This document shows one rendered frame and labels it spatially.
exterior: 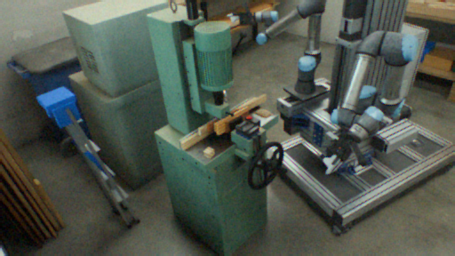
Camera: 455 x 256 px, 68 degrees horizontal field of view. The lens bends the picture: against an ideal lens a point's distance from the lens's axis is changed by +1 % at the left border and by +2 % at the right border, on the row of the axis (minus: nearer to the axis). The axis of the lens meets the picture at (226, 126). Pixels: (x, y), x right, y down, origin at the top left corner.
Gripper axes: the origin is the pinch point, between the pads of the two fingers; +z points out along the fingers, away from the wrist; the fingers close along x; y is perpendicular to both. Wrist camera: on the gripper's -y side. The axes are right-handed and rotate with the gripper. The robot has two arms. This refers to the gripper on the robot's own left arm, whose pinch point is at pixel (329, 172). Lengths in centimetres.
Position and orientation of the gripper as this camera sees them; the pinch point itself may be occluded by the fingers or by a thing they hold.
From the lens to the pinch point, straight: 159.4
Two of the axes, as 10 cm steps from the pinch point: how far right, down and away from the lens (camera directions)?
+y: -5.9, -5.3, 6.1
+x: -4.9, -3.6, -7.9
